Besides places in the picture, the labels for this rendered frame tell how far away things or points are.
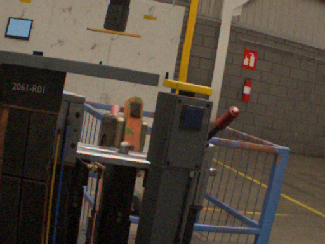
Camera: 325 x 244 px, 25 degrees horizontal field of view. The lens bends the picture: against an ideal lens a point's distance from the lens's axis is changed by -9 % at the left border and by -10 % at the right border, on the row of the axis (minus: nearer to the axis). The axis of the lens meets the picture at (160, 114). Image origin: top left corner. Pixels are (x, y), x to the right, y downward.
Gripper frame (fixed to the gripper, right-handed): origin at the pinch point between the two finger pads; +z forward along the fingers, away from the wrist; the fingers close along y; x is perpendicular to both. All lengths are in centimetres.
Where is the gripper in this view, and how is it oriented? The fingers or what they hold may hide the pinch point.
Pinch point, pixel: (116, 18)
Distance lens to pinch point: 121.2
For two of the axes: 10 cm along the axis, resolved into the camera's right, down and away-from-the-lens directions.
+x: -9.8, -1.8, 0.1
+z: -1.7, 9.8, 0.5
